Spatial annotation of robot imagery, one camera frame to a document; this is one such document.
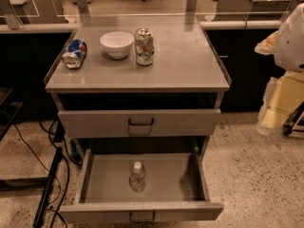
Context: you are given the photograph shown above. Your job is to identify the grey background cabinet right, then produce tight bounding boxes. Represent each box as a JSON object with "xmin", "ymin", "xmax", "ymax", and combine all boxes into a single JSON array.
[{"xmin": 215, "ymin": 0, "xmax": 291, "ymax": 21}]

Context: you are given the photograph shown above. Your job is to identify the black cables on floor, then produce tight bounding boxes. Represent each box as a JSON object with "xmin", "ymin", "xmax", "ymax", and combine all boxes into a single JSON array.
[{"xmin": 12, "ymin": 117, "xmax": 84, "ymax": 228}]

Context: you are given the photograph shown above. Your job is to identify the black bar on floor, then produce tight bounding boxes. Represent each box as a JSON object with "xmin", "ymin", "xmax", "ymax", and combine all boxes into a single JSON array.
[{"xmin": 32, "ymin": 147, "xmax": 62, "ymax": 228}]

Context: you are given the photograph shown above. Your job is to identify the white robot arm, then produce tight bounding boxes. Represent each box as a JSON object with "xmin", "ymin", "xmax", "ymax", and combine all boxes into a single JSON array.
[{"xmin": 255, "ymin": 4, "xmax": 304, "ymax": 135}]

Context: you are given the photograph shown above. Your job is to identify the white ceramic bowl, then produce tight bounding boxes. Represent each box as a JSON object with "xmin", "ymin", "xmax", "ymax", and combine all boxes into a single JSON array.
[{"xmin": 100, "ymin": 31, "xmax": 134, "ymax": 59}]

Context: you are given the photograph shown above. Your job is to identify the green white upright soda can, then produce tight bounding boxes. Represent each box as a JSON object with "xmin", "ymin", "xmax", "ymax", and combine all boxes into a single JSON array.
[{"xmin": 134, "ymin": 28, "xmax": 154, "ymax": 66}]

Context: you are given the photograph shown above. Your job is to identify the white horizontal rail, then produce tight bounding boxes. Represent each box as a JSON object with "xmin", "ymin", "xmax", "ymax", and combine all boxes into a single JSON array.
[{"xmin": 0, "ymin": 20, "xmax": 281, "ymax": 34}]

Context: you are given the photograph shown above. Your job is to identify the blue pepsi can lying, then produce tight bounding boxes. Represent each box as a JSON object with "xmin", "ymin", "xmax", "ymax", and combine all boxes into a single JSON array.
[{"xmin": 61, "ymin": 39, "xmax": 87, "ymax": 69}]

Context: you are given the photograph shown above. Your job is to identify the clear plastic water bottle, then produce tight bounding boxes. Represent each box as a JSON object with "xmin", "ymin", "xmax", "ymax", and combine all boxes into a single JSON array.
[{"xmin": 129, "ymin": 161, "xmax": 146, "ymax": 193}]

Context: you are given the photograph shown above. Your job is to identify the grey open middle drawer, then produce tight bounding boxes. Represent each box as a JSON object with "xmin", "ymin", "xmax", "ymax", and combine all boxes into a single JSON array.
[{"xmin": 60, "ymin": 150, "xmax": 223, "ymax": 224}]

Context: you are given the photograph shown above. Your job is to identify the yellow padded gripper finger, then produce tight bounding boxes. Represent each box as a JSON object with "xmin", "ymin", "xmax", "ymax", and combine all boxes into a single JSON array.
[{"xmin": 256, "ymin": 71, "xmax": 304, "ymax": 136}]

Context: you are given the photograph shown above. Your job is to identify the wheeled cart base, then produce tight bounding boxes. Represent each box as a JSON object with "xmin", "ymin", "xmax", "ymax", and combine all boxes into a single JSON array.
[{"xmin": 282, "ymin": 102, "xmax": 304, "ymax": 136}]

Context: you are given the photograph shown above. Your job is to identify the grey background cabinet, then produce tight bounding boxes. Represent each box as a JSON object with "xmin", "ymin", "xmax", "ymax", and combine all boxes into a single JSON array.
[
  {"xmin": 215, "ymin": 0, "xmax": 291, "ymax": 21},
  {"xmin": 9, "ymin": 0, "xmax": 66, "ymax": 24}
]

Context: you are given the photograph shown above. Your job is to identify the grey background cabinet left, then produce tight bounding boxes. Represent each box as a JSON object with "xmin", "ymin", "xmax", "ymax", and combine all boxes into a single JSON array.
[{"xmin": 9, "ymin": 0, "xmax": 66, "ymax": 24}]

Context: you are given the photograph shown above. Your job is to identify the grey closed top drawer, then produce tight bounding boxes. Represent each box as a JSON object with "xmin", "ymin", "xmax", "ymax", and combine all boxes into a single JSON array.
[{"xmin": 59, "ymin": 109, "xmax": 220, "ymax": 139}]

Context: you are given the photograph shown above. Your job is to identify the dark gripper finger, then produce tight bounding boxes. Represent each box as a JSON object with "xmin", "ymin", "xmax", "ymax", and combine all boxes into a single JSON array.
[{"xmin": 255, "ymin": 31, "xmax": 278, "ymax": 55}]

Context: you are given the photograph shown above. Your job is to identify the grey drawer cabinet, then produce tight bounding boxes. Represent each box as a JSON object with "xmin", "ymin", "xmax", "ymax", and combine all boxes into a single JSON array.
[{"xmin": 44, "ymin": 14, "xmax": 232, "ymax": 228}]

